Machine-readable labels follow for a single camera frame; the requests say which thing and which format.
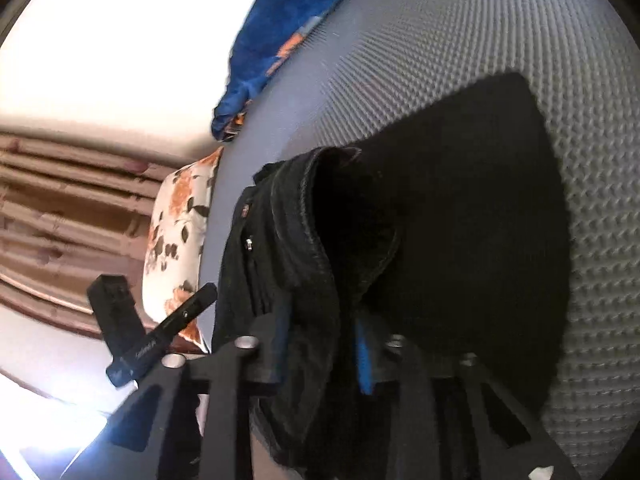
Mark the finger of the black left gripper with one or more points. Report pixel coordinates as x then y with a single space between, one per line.
176 313

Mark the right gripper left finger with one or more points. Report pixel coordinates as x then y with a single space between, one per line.
272 331

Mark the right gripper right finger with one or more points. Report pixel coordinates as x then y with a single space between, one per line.
377 353

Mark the black pants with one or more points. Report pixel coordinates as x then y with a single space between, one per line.
451 227

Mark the white orange floral pillow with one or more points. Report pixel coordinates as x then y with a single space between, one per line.
177 232

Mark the brown wooden headboard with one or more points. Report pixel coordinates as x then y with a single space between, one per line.
68 215

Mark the grey mesh mattress pad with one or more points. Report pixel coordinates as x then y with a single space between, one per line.
371 63

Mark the blue orange floral blanket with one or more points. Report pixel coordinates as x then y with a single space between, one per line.
271 32

